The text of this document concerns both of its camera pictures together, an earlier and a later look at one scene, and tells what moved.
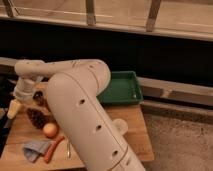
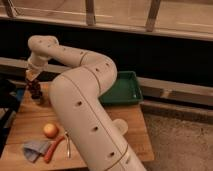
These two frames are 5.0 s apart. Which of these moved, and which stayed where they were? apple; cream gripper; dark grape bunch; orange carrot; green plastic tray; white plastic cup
Moved: cream gripper; dark grape bunch
Stayed: orange carrot; green plastic tray; white plastic cup; apple
